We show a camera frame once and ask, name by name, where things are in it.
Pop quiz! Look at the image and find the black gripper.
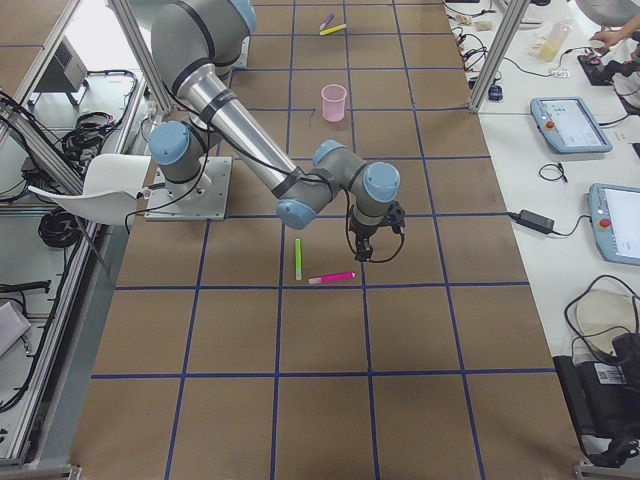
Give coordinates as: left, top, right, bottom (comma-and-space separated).
348, 214, 390, 261

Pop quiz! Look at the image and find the pink highlighter pen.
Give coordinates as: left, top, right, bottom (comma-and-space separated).
308, 271, 356, 285

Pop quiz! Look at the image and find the purple highlighter pen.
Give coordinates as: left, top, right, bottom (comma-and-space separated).
319, 13, 334, 31

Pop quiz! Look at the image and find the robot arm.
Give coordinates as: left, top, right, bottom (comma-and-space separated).
149, 1, 405, 262

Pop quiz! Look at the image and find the pink mesh cup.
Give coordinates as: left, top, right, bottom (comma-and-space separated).
321, 84, 347, 123

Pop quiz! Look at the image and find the person's hand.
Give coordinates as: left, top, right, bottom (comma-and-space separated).
590, 30, 626, 49

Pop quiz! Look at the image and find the green highlighter pen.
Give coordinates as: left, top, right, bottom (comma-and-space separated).
294, 238, 303, 281

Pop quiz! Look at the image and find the black laptop charger brick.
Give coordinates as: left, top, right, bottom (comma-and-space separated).
517, 209, 554, 235

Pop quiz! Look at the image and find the yellow highlighter pen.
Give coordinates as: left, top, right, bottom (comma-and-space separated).
319, 23, 347, 36

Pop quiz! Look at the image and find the far teach pendant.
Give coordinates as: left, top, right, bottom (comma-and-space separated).
529, 97, 613, 154

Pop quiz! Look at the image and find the teach pendant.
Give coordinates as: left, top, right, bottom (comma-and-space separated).
529, 97, 613, 154
587, 183, 639, 266

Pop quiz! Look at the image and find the near teach pendant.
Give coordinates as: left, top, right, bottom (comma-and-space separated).
587, 183, 639, 266

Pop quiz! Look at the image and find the white chair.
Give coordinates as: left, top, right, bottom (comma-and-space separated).
28, 153, 151, 227

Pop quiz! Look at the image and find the plastic bottle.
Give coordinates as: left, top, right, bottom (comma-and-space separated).
537, 19, 572, 62

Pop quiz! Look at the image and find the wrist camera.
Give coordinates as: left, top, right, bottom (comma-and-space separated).
386, 201, 405, 237

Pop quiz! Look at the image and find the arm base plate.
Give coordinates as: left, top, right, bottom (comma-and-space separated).
144, 157, 232, 221

